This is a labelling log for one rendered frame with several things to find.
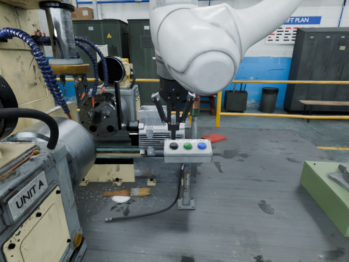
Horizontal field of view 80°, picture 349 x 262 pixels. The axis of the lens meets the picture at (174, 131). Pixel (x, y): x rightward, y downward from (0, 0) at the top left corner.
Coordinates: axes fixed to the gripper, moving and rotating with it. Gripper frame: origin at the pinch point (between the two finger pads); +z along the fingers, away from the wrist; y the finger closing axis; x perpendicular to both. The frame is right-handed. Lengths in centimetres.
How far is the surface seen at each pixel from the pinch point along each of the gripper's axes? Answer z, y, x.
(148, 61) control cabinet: 122, 46, -308
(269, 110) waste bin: 281, -241, -369
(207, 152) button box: 8.1, -12.0, 2.8
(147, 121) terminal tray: 13.2, 11.6, -19.0
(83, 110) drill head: 26, 50, -42
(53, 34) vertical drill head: -18, 47, -34
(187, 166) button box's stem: 16.2, -5.3, 2.9
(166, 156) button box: 9.3, 2.5, 3.6
